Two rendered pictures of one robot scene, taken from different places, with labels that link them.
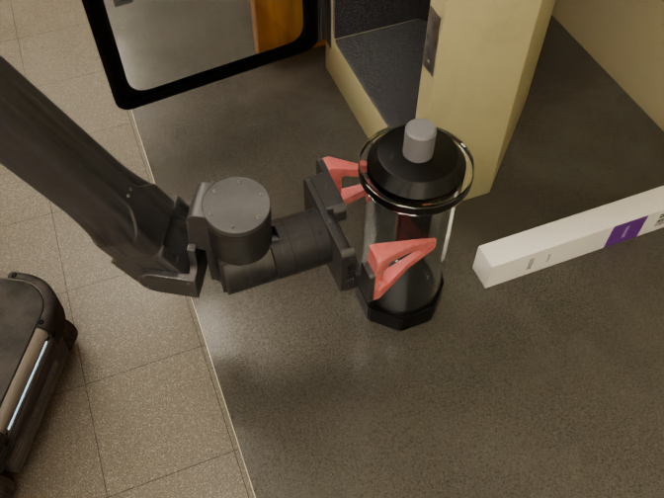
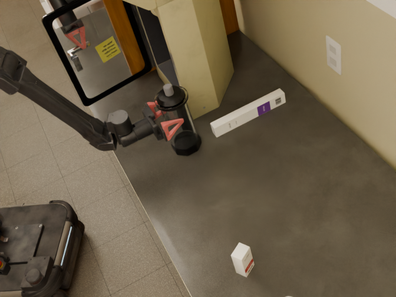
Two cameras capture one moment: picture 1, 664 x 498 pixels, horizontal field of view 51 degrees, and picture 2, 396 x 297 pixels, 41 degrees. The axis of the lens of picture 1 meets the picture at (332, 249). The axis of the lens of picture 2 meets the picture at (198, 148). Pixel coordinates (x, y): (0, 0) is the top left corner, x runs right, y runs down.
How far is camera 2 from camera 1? 1.07 m
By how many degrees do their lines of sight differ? 10
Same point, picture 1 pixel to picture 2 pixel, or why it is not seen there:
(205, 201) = (110, 118)
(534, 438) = (230, 176)
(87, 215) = (80, 128)
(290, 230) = (138, 124)
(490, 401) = (217, 169)
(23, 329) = (59, 223)
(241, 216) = (120, 119)
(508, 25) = (194, 50)
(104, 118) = not seen: hidden behind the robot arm
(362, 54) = (167, 68)
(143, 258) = (97, 139)
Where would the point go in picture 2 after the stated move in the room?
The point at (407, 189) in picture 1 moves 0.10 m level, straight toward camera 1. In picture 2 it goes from (167, 104) to (162, 126)
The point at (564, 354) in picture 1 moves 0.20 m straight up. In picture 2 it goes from (242, 151) to (232, 106)
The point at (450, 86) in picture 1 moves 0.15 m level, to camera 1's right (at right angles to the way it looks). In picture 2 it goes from (184, 72) to (228, 62)
